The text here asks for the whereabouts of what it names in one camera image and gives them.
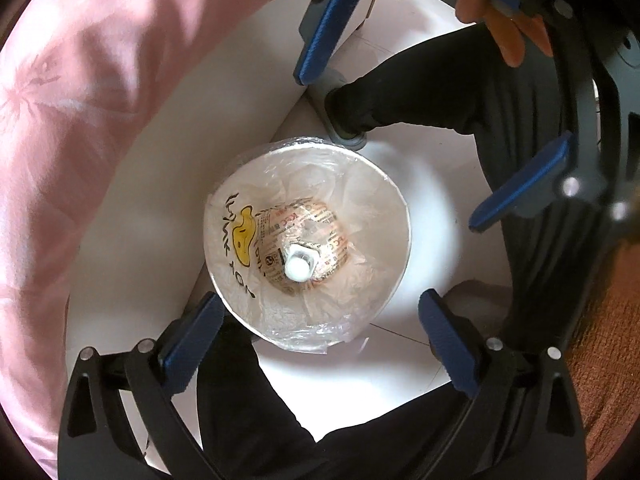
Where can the pink floral bed duvet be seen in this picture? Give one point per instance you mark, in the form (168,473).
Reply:
(80,79)

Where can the person right hand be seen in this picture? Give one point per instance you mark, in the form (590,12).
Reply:
(509,33)

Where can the orange sweater sleeve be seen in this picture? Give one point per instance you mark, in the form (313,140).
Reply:
(603,358)

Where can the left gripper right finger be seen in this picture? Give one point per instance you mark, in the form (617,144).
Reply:
(450,344)

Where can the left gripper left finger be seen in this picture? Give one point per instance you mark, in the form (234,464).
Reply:
(96,440)

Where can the white round trash bin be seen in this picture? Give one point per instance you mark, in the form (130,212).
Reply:
(317,194)

